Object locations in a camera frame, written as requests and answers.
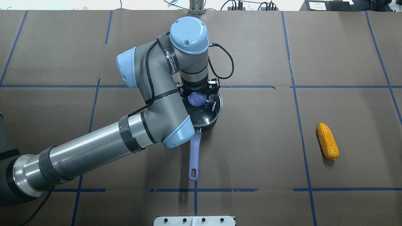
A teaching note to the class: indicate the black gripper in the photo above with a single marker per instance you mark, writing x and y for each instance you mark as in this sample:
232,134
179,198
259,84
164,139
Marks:
195,87

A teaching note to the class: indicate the glass pot lid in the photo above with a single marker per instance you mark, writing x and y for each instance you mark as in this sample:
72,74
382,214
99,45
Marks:
203,110

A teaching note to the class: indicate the yellow toy corn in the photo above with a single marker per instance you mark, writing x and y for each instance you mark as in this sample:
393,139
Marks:
327,142

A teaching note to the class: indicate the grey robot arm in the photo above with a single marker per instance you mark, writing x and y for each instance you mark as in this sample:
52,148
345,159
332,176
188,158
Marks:
163,119

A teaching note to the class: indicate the dark blue saucepan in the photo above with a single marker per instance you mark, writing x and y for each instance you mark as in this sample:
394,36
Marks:
194,152

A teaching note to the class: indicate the white mounting pillar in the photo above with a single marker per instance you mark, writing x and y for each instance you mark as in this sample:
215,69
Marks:
195,221

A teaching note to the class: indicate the aluminium frame post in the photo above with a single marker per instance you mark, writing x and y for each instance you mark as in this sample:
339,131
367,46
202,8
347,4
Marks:
196,7

